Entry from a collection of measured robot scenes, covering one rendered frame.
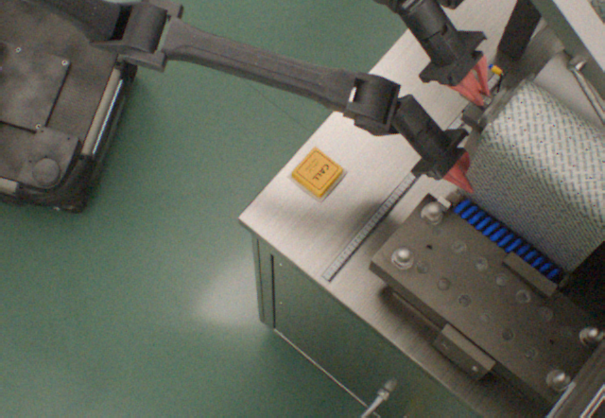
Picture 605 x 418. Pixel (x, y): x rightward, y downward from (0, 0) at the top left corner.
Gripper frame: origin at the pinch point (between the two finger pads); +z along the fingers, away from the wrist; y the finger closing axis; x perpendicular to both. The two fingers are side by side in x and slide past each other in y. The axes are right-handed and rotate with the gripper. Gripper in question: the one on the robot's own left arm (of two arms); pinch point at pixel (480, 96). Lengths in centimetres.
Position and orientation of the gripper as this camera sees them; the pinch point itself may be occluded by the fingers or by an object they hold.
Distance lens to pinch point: 165.2
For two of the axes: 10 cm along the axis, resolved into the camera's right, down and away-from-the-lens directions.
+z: 5.8, 6.7, 4.6
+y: -6.4, 7.3, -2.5
